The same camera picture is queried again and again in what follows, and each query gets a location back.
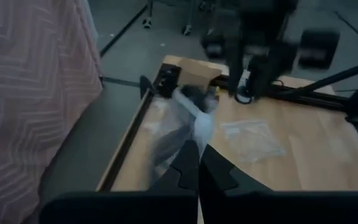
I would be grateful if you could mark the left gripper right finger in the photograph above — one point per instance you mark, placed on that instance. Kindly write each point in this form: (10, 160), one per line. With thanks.
(222, 183)

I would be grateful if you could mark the brown cardboard box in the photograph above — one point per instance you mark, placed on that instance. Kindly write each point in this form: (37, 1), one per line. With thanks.
(197, 73)

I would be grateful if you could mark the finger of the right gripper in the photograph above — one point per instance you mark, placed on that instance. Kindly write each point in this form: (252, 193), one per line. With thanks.
(236, 71)
(269, 71)

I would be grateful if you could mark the pink chevron curtain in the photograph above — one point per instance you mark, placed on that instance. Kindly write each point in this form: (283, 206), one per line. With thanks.
(36, 93)

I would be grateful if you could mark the black fin-shaped bracket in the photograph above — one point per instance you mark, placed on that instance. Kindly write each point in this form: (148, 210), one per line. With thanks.
(146, 87)

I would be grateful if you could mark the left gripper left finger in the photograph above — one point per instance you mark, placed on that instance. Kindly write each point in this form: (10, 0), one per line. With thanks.
(182, 174)

